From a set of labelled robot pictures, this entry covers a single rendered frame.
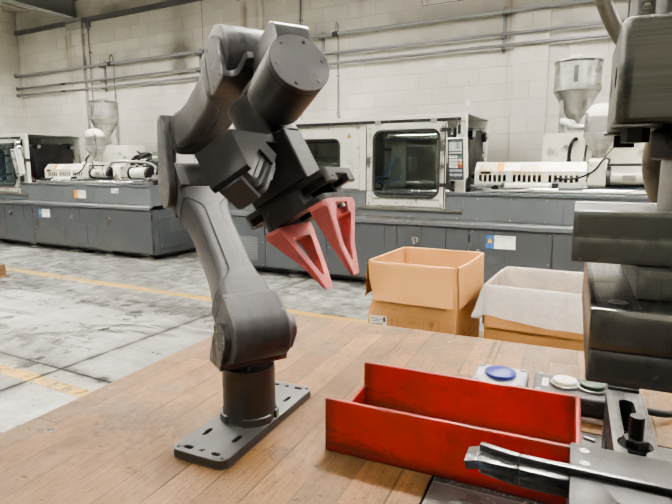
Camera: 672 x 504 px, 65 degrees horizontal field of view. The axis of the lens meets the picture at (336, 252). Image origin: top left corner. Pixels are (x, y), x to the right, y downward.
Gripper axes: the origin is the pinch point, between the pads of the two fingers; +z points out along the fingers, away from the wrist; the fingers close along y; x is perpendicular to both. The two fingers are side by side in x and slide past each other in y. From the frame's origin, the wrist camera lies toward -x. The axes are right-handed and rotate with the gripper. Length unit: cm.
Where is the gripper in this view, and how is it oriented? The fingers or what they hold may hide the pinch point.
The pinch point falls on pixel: (338, 273)
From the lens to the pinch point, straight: 52.1
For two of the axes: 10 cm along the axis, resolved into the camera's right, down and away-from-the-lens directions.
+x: 4.1, -1.3, 9.0
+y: 8.0, -4.3, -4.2
